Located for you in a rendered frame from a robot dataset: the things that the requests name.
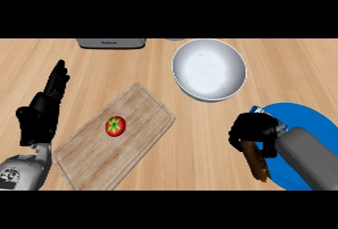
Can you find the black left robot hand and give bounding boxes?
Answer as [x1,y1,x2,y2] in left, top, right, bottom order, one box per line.
[15,59,71,148]

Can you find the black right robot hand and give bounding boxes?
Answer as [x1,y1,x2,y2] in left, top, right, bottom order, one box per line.
[228,112,281,158]

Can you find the blue plate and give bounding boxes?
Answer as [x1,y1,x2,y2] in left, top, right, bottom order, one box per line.
[256,102,338,191]

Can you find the white bowl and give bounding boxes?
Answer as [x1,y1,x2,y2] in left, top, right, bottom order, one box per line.
[172,38,248,103]

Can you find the red tomato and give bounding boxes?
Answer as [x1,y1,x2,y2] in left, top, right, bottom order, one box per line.
[105,115,129,138]

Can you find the wooden cutting board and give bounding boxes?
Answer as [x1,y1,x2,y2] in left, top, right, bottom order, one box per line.
[52,82,177,191]

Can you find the grey appliance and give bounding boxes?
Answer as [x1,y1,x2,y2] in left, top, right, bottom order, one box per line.
[76,38,148,50]

